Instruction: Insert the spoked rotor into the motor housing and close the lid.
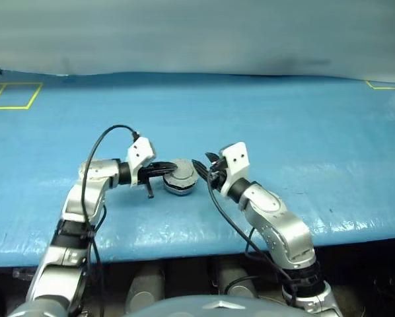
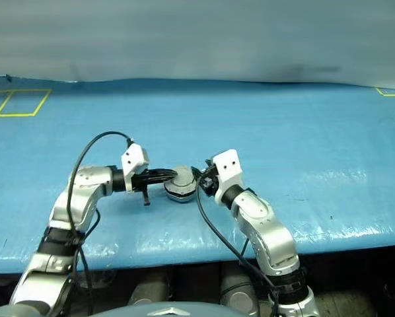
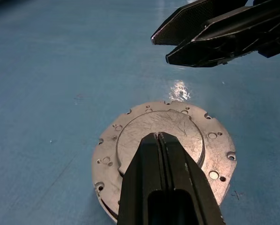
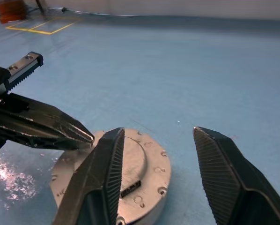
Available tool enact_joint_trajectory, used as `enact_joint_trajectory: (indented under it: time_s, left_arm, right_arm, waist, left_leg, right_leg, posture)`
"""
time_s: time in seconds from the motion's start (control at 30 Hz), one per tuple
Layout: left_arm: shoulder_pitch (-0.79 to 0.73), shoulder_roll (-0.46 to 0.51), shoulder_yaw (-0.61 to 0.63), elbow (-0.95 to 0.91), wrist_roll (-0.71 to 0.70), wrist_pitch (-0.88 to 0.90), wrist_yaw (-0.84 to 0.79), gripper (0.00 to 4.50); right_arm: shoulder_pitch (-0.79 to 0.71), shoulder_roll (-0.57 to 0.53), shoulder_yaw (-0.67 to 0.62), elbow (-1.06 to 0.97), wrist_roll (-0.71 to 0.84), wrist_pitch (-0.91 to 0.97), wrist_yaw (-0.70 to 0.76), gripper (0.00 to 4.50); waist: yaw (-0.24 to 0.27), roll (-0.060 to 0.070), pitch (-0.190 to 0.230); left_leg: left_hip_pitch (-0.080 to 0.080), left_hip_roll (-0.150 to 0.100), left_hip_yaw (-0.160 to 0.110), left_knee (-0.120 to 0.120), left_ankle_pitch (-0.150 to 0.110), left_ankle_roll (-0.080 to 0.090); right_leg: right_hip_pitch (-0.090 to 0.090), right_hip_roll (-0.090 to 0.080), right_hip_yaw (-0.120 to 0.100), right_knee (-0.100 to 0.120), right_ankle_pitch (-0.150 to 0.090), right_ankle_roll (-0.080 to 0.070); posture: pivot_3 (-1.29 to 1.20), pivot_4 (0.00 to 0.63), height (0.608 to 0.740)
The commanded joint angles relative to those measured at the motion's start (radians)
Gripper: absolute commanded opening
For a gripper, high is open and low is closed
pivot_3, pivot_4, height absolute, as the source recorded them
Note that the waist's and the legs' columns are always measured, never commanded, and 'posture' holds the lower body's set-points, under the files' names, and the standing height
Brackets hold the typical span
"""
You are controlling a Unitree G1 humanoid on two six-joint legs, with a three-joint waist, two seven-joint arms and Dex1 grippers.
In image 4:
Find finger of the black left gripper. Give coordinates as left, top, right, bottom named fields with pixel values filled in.
left=0, top=121, right=92, bottom=151
left=0, top=93, right=95, bottom=145

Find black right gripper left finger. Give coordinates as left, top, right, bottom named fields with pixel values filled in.
left=52, top=127, right=126, bottom=225

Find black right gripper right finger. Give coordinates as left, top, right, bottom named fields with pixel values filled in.
left=192, top=126, right=280, bottom=225

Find grey round motor cover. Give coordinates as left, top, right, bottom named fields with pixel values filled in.
left=50, top=128, right=172, bottom=222

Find grey motor housing copper coils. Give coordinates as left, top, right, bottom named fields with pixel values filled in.
left=116, top=168, right=172, bottom=225

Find orange object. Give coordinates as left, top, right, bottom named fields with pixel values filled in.
left=0, top=0, right=29, bottom=24

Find black stand leg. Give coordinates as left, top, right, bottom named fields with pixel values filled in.
left=36, top=0, right=47, bottom=17

